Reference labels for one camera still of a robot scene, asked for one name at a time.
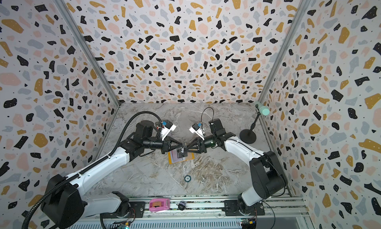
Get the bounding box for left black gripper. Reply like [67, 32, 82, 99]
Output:
[145, 135, 184, 154]

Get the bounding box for yellow leather card holder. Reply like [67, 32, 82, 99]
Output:
[167, 148, 195, 165]

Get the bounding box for grey credit card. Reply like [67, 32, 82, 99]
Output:
[170, 148, 188, 164]

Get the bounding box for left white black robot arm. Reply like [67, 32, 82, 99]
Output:
[41, 121, 182, 229]

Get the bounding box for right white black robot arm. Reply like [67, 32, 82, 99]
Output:
[177, 119, 287, 215]

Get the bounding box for black microphone stand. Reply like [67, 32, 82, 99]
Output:
[239, 113, 261, 144]

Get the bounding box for small black knob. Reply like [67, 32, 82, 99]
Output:
[177, 201, 186, 211]

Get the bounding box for pink tape dispenser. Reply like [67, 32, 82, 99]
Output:
[149, 198, 170, 213]

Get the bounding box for right circuit board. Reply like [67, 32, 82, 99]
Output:
[241, 218, 257, 229]

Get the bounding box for green circuit board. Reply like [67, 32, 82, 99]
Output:
[117, 221, 132, 229]

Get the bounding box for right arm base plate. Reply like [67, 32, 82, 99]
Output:
[222, 199, 265, 217]

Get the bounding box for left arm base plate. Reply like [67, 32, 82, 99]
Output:
[103, 201, 145, 220]

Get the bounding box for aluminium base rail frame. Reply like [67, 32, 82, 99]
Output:
[71, 195, 314, 229]

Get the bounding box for left black corrugated cable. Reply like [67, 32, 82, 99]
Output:
[20, 110, 163, 229]

